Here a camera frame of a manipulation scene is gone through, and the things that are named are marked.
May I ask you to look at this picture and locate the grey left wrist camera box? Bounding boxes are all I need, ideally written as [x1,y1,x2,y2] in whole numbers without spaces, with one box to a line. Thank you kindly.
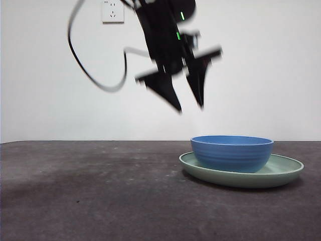
[184,30,202,49]

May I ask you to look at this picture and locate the blue ribbed bowl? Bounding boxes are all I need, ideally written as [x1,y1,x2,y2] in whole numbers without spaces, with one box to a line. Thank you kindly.
[190,135,274,174]

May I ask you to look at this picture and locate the pale green plate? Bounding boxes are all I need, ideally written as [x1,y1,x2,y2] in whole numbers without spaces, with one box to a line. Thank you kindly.
[178,151,305,189]

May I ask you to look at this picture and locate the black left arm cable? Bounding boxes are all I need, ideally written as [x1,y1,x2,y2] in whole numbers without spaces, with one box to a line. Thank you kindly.
[67,0,151,93]

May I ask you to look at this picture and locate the white wall socket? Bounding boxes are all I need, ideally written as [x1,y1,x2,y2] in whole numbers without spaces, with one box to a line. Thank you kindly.
[101,0,125,25]

